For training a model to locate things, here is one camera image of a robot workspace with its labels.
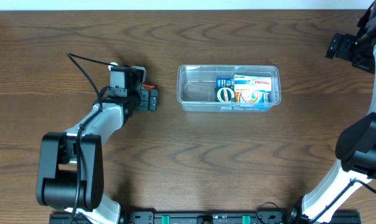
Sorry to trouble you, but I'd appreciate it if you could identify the red orange sachet packet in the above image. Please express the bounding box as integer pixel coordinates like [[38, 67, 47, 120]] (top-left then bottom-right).
[[143, 83, 157, 91]]

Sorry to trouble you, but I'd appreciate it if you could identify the blue Kool Fever box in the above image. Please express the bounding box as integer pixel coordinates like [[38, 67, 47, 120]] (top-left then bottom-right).
[[215, 77, 271, 105]]

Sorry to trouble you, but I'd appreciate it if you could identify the white blue Panadol box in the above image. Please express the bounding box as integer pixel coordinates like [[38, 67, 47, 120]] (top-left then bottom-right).
[[234, 75, 272, 92]]

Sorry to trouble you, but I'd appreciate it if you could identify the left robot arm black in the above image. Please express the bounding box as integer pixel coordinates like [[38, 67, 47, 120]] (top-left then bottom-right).
[[36, 66, 157, 223]]

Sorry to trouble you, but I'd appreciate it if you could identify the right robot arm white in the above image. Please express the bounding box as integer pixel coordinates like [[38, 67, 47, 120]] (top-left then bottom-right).
[[286, 0, 376, 223]]

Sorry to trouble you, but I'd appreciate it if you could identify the clear plastic container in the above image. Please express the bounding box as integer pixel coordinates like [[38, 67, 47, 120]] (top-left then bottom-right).
[[177, 65, 281, 112]]

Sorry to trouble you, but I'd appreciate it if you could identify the black bottle white cap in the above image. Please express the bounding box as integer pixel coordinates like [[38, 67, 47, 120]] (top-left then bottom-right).
[[108, 62, 118, 70]]

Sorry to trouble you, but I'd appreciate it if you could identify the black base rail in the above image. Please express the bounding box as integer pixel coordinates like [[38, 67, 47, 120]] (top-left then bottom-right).
[[49, 210, 362, 224]]

